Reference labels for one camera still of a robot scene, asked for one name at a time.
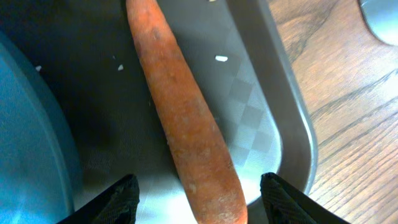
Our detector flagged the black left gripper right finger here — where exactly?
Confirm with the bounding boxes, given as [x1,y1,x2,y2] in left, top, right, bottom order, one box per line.
[260,172,348,224]

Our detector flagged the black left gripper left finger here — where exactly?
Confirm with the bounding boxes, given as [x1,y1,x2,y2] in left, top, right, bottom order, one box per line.
[60,174,139,224]

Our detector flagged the orange carrot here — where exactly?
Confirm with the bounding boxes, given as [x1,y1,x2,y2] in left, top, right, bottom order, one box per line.
[126,0,248,223]

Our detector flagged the dark blue plate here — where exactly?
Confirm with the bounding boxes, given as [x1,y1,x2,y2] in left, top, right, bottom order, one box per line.
[1,34,82,223]

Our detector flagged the brown serving tray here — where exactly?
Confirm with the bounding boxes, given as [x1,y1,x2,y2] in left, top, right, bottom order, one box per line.
[1,1,317,223]

